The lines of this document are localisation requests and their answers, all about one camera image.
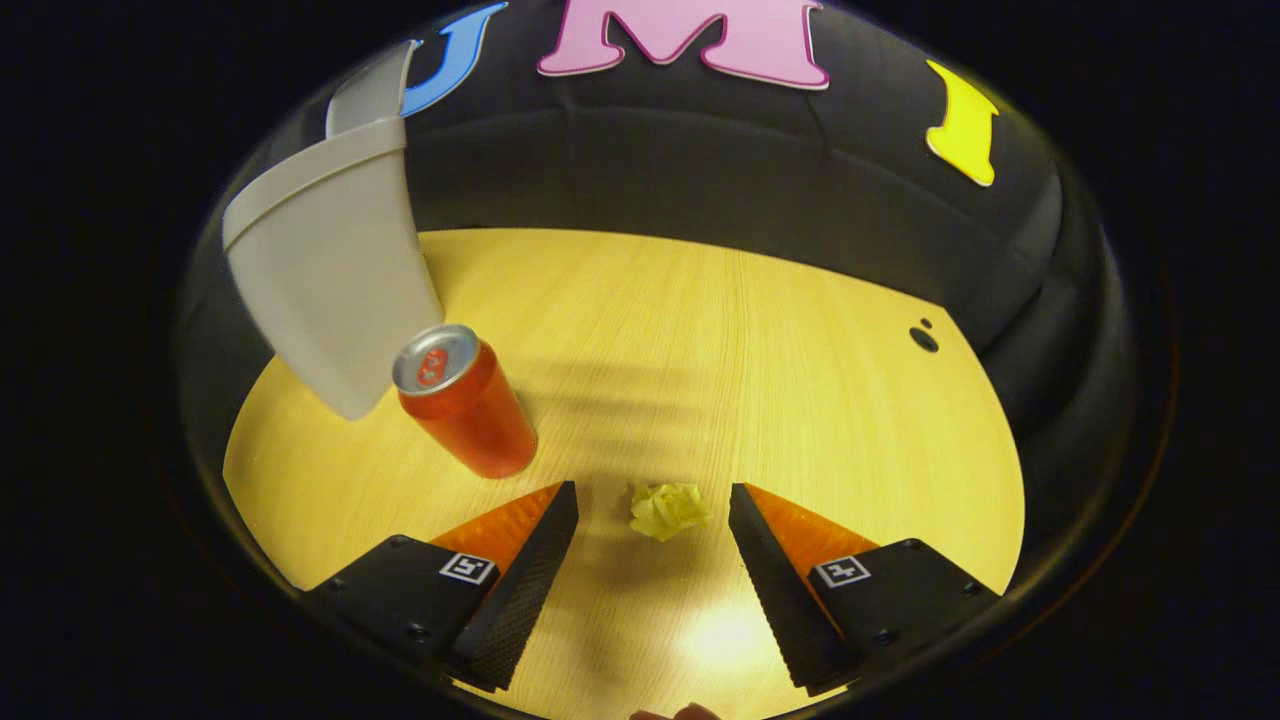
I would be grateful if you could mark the yellow paper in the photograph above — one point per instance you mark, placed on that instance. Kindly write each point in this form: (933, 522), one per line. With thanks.
(668, 510)

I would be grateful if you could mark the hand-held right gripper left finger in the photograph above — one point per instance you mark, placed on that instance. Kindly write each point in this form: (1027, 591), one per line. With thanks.
(525, 600)

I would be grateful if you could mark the red pop can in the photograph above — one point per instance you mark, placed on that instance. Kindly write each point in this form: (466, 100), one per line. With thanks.
(470, 410)

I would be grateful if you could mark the white desktop garbage bin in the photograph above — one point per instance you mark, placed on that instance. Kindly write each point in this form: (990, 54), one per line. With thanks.
(330, 260)

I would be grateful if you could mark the wooden desktop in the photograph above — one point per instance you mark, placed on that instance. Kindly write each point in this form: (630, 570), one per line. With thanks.
(750, 380)

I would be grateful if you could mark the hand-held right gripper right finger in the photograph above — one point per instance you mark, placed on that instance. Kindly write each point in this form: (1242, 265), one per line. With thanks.
(775, 600)

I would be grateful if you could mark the black backdrop cloth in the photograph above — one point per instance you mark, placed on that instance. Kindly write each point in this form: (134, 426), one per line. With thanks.
(650, 160)

